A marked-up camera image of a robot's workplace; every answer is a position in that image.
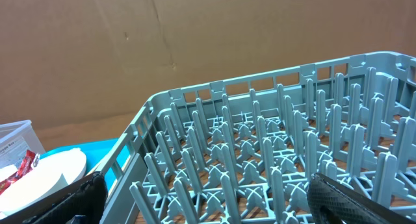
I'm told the teal plastic tray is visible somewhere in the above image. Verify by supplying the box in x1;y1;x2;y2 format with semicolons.
40;138;130;192

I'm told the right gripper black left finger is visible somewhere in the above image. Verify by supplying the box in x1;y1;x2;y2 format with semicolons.
0;171;109;224

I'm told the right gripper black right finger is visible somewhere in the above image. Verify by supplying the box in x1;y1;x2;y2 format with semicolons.
307;173;415;224

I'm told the clear plastic waste bin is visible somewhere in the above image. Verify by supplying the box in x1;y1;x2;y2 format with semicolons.
1;120;45;168

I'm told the large white plate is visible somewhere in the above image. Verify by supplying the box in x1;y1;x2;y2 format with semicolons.
1;148;86;216

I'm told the red snack wrapper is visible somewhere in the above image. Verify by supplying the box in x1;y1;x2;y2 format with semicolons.
1;150;40;193

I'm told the grey plastic dish rack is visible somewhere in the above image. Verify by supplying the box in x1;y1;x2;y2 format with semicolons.
98;52;415;223

